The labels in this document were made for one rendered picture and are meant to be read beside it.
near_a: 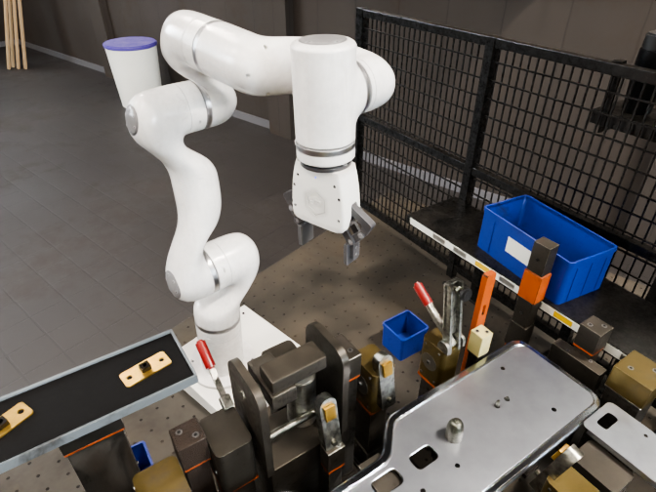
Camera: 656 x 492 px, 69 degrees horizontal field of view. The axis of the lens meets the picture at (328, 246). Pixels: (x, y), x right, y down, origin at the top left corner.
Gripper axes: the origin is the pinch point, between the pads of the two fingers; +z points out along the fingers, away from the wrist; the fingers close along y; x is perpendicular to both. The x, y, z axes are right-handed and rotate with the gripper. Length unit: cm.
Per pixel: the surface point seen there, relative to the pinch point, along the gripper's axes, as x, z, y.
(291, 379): -12.0, 20.5, 0.9
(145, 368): -25.5, 20.6, -21.3
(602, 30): 283, 16, -17
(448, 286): 22.8, 17.7, 12.6
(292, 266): 58, 69, -64
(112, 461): -36, 36, -22
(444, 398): 13.9, 38.9, 19.0
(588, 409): 29, 40, 43
